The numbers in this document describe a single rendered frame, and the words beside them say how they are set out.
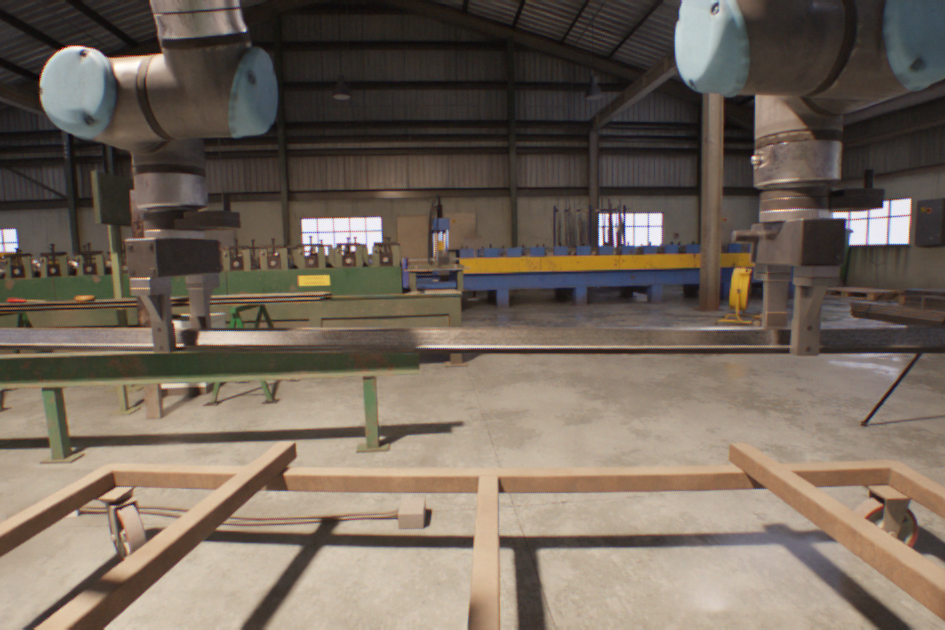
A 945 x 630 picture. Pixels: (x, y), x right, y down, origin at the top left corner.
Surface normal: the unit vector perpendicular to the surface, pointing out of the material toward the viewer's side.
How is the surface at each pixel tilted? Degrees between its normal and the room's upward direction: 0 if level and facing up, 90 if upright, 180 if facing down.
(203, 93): 117
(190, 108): 127
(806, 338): 90
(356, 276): 90
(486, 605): 0
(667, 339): 75
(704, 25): 95
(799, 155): 90
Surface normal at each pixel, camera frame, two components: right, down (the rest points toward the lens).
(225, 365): 0.09, 0.12
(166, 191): 0.38, 0.11
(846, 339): -0.13, -0.14
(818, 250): -0.13, 0.12
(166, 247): 0.99, 0.00
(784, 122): -0.77, 0.10
